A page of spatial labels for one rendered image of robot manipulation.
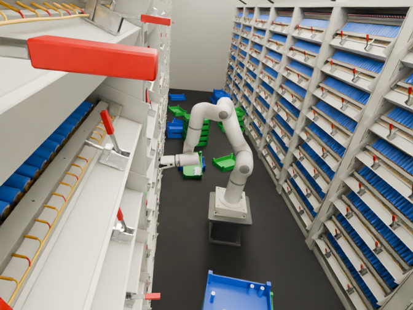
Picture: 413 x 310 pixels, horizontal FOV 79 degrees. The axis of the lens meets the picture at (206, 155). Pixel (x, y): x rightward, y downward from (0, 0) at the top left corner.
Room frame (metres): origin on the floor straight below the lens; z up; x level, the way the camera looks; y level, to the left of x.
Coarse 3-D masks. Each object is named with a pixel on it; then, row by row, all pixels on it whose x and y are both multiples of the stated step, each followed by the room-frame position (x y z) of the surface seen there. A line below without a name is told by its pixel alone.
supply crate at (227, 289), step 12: (216, 276) 0.77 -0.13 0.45; (216, 288) 0.73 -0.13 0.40; (228, 288) 0.74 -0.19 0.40; (240, 288) 0.75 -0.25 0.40; (264, 288) 0.74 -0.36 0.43; (204, 300) 0.64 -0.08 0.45; (216, 300) 0.67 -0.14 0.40; (228, 300) 0.68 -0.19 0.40; (240, 300) 0.69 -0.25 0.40; (252, 300) 0.70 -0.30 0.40; (264, 300) 0.71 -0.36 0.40
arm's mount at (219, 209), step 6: (216, 186) 1.60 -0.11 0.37; (216, 192) 1.53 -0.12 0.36; (216, 198) 1.46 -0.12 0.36; (216, 204) 1.39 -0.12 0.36; (222, 204) 1.41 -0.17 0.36; (216, 210) 1.39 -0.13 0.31; (222, 210) 1.37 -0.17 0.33; (228, 210) 1.37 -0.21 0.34; (234, 210) 1.37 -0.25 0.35; (240, 210) 1.38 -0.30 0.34; (246, 210) 1.39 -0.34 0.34; (228, 216) 1.37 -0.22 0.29; (234, 216) 1.37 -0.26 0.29; (240, 216) 1.37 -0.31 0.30
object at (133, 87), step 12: (108, 84) 0.50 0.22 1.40; (120, 84) 0.51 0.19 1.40; (132, 84) 0.51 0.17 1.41; (132, 96) 0.51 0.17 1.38; (144, 144) 0.56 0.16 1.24; (144, 156) 0.55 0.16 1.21; (132, 168) 0.51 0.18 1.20; (144, 168) 0.55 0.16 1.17; (144, 216) 0.54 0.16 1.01; (144, 228) 0.53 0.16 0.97; (144, 252) 0.53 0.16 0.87; (144, 264) 0.52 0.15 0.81; (144, 288) 0.51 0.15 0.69; (144, 300) 0.51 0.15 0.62
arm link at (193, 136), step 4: (188, 128) 1.46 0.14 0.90; (192, 128) 1.43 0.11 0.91; (188, 132) 1.45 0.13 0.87; (192, 132) 1.43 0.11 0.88; (196, 132) 1.44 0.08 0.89; (200, 132) 1.46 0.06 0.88; (188, 136) 1.45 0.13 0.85; (192, 136) 1.44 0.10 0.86; (196, 136) 1.44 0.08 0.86; (188, 140) 1.44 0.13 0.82; (192, 140) 1.44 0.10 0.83; (196, 140) 1.44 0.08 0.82; (184, 144) 1.55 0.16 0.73; (188, 144) 1.45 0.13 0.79; (192, 144) 1.44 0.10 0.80; (196, 144) 1.45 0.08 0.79; (184, 148) 1.55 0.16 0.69; (188, 148) 1.55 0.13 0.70; (192, 148) 1.56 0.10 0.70; (184, 152) 1.53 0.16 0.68; (192, 152) 1.56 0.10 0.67
